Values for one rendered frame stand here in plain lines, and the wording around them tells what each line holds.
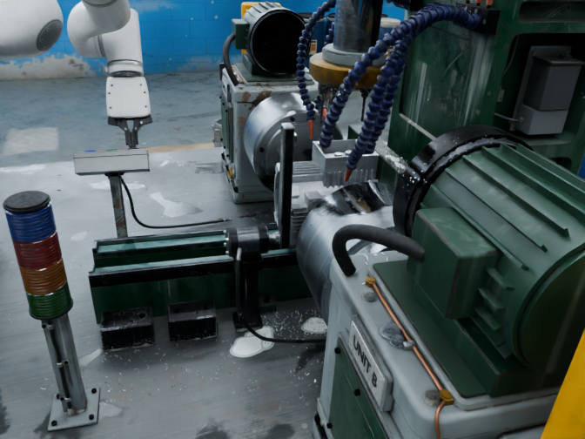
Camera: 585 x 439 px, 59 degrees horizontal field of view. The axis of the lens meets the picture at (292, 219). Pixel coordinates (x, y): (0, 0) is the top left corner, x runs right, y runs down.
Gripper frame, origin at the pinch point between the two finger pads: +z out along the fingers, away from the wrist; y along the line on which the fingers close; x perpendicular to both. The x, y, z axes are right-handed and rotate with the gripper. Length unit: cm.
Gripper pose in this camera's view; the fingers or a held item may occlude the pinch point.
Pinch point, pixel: (131, 139)
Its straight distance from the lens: 135.8
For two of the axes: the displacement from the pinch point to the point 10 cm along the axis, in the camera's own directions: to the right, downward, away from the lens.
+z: 0.8, 10.0, 0.3
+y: 9.7, -0.9, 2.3
